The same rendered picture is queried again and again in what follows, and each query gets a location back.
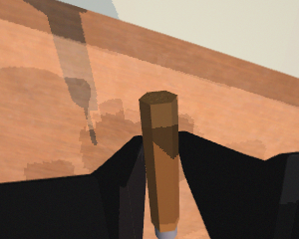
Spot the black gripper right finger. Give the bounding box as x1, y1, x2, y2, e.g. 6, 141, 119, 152
178, 130, 299, 239

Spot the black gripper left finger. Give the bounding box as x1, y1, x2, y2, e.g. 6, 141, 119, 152
0, 135, 147, 239

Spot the awl with brown wooden handle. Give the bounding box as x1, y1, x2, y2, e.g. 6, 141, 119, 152
139, 91, 179, 239

